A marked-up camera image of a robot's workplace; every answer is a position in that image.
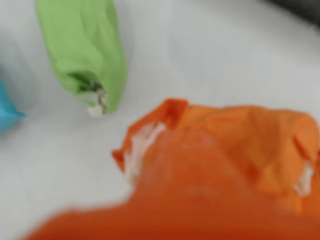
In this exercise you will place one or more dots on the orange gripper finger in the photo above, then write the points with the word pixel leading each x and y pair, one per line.
pixel 185 195

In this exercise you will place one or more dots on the orange paper ball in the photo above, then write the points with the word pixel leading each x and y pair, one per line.
pixel 262 140

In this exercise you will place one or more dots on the green paper ball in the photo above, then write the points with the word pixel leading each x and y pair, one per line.
pixel 82 45

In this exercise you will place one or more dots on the blue paper ball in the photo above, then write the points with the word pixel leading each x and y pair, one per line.
pixel 7 112

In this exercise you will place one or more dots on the long black foam strip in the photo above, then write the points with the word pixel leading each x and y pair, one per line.
pixel 300 10

